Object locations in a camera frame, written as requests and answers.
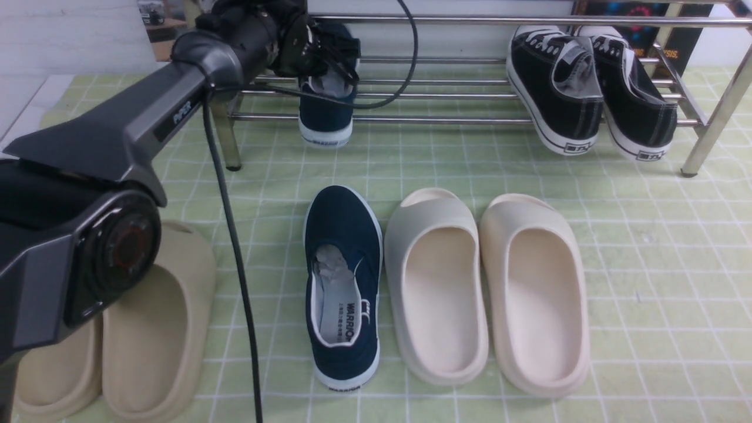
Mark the tan foam slide left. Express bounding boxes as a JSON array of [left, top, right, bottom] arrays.
[[14, 317, 103, 422]]

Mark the metal shoe rack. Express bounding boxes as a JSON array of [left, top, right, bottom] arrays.
[[209, 1, 750, 179]]

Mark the cream foam slide left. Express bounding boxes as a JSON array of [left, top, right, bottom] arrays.
[[384, 187, 489, 386]]

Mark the tan foam slide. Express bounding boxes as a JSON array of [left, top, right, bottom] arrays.
[[102, 220, 217, 422], [14, 317, 103, 422]]

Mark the black canvas sneaker right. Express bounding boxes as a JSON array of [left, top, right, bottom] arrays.
[[573, 26, 677, 162]]

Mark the cream foam slide right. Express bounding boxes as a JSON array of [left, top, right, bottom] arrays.
[[479, 193, 590, 398]]

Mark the black canvas sneaker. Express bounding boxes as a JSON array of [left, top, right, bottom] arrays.
[[506, 26, 605, 156], [573, 26, 677, 162]]

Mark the black cable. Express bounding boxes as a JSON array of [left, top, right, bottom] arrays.
[[202, 0, 419, 423]]

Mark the cream foam slide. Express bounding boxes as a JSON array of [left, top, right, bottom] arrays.
[[384, 187, 489, 386], [479, 193, 590, 398]]

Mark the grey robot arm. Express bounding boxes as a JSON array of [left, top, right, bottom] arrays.
[[2, 1, 360, 422]]

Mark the tan foam slide right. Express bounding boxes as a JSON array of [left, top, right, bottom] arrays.
[[102, 220, 217, 422]]

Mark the navy slip-on shoe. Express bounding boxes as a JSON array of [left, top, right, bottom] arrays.
[[298, 22, 361, 148], [303, 185, 384, 392]]

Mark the dark poster board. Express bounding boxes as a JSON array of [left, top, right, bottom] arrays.
[[572, 1, 703, 76]]

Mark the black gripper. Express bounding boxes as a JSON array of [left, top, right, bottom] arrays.
[[267, 1, 360, 85]]

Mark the black canvas sneaker left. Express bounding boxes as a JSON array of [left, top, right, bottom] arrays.
[[506, 26, 605, 156]]

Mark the green checkered table cloth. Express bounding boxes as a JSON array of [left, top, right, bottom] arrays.
[[0, 66, 752, 423]]

